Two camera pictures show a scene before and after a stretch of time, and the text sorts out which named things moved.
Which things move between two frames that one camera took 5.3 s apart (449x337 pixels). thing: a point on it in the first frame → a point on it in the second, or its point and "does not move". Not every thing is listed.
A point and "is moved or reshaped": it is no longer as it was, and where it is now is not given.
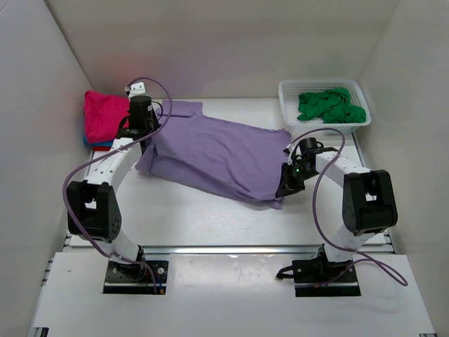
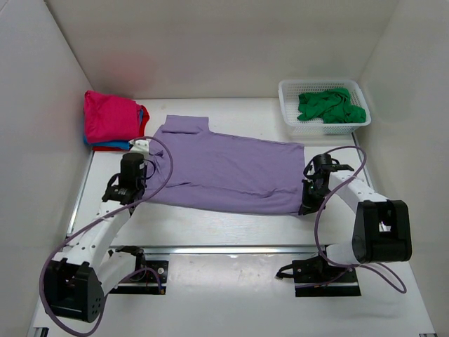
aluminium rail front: (224, 250) does not move
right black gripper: (287, 186) → (307, 205)
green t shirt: (331, 105) does not move
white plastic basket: (337, 104) does not move
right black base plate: (319, 278) does not move
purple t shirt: (219, 154) is moved or reshaped
